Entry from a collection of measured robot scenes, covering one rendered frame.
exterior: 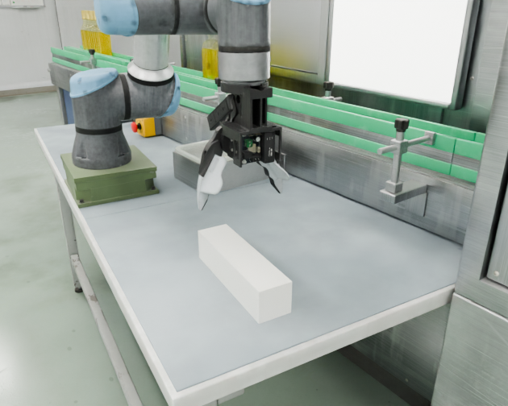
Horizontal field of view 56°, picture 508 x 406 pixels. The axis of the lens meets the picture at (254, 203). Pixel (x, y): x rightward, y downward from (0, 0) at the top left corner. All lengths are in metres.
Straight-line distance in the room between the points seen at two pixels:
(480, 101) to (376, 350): 0.88
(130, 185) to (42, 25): 6.24
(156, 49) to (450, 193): 0.74
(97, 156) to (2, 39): 6.10
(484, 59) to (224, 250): 0.73
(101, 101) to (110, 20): 0.52
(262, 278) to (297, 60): 0.95
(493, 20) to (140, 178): 0.90
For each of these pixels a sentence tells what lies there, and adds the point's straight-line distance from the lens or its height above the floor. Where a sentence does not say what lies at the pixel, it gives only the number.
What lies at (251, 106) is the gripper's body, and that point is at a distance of 0.68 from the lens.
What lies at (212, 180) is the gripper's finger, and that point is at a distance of 0.73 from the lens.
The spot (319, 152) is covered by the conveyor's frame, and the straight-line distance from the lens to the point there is 1.28.
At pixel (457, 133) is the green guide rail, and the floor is 0.96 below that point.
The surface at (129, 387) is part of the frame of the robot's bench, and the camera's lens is 1.50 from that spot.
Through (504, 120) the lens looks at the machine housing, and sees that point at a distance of 0.79.
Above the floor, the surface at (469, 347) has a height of 0.66.
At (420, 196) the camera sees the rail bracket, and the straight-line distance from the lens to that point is 1.09.
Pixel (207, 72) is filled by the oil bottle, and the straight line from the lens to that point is 1.72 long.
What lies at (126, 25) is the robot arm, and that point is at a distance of 0.74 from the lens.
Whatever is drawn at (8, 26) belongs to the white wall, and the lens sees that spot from 7.31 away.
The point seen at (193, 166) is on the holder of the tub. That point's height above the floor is 0.81.
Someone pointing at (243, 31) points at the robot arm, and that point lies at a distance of 0.68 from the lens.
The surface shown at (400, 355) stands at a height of 0.19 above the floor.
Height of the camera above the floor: 1.23
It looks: 23 degrees down
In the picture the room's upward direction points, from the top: straight up
